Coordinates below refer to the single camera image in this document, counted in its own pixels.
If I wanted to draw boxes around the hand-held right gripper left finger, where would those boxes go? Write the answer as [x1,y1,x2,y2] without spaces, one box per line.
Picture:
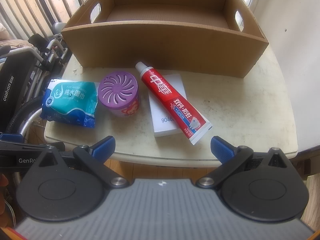
[37,136,131,189]

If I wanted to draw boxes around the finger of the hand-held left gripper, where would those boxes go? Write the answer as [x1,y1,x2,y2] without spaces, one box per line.
[0,133,24,144]

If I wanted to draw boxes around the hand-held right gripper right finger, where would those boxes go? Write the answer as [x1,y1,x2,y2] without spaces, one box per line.
[196,136,293,189]

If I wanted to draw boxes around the blue wet wipes packet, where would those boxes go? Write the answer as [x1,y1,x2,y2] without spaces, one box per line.
[41,78,98,128]

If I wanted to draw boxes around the purple air freshener jar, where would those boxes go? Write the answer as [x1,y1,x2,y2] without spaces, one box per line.
[98,71,140,117]

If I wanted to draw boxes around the small white carton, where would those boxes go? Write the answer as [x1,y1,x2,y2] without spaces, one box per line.
[147,73,190,138]

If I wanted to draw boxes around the red toothpaste tube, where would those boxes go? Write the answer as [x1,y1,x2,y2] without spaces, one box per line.
[135,61,213,145]

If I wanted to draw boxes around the brown cardboard box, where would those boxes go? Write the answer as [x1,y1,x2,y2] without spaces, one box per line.
[61,0,269,79]

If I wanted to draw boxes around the black folded wheelchair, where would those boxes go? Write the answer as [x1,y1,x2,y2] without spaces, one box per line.
[0,22,73,143]

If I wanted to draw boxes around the metal window grille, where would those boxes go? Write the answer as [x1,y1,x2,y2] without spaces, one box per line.
[0,0,100,40]

